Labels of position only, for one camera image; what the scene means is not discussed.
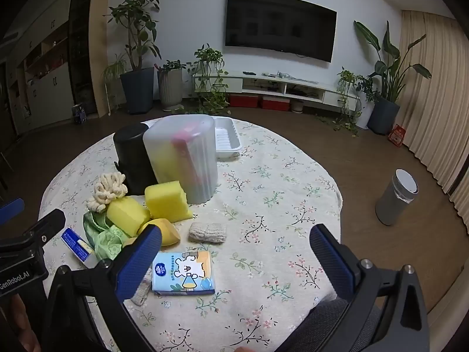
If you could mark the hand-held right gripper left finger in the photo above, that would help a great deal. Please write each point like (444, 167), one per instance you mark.
(141, 264)

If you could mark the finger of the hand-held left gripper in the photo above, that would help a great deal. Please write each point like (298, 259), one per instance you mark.
(45, 223)
(11, 208)

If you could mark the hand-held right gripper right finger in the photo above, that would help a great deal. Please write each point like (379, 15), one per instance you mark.
(329, 260)

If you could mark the beige knitted cloth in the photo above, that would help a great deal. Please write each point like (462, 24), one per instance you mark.
(207, 233)
(141, 293)

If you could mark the cartoon bear tissue packet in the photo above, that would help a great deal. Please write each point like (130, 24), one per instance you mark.
(75, 244)
(183, 273)

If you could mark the rounded yellow sponge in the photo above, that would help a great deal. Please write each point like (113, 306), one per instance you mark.
(166, 233)

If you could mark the green satin scrunchie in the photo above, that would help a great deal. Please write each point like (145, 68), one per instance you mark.
(106, 238)

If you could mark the white plastic tray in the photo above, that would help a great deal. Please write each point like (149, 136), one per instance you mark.
(227, 139)

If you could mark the yellow sponge block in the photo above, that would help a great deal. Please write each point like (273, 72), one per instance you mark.
(126, 214)
(168, 201)

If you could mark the cream chenille mop cloth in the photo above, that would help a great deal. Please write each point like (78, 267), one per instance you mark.
(108, 190)

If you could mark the grey trash can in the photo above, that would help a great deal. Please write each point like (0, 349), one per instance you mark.
(394, 205)

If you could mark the floral tablecloth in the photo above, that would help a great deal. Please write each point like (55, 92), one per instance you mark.
(274, 176)

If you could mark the black cylindrical container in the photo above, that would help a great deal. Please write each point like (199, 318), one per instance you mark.
(130, 154)

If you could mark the small blue toy robot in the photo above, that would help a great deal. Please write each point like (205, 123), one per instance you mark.
(79, 114)

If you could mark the translucent plastic container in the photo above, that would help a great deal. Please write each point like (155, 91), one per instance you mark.
(198, 154)

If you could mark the pink sponge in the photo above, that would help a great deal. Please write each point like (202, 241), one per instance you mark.
(185, 146)

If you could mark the red box on floor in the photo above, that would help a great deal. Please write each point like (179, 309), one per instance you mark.
(397, 136)

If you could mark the white plant pot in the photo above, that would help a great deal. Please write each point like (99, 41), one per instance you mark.
(364, 115)

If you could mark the dark round planter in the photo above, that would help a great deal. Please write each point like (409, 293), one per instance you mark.
(383, 115)

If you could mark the small beige pot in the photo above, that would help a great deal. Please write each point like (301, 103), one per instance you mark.
(297, 106)

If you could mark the dark blue square planter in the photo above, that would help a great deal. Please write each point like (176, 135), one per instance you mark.
(137, 90)

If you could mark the red storage box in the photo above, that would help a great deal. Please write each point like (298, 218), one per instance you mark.
(275, 103)
(244, 101)

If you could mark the thin grassy plant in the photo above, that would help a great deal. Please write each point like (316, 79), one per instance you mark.
(113, 69)

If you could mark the trailing green plant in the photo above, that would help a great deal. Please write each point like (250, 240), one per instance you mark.
(348, 84)

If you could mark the white ribbed planter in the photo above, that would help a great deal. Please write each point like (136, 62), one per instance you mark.
(170, 88)

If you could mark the white television cabinet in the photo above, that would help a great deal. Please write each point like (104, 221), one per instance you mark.
(278, 82)

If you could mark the beige curtain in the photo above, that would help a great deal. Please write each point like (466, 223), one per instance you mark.
(432, 91)

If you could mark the small green plant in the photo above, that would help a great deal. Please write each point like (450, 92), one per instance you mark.
(171, 66)

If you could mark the large broad-leaf plant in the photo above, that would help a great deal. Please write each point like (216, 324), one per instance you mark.
(388, 66)

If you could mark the black remote control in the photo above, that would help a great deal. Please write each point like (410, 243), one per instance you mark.
(249, 73)

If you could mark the trailing vine plant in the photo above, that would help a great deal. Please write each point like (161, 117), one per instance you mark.
(209, 62)

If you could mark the tall leafy tree plant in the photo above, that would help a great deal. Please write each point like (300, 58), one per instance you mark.
(137, 18)

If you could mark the wall cabinet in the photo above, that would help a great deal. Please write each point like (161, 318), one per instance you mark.
(40, 80)

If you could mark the wall television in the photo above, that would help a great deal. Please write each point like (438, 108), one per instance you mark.
(278, 25)

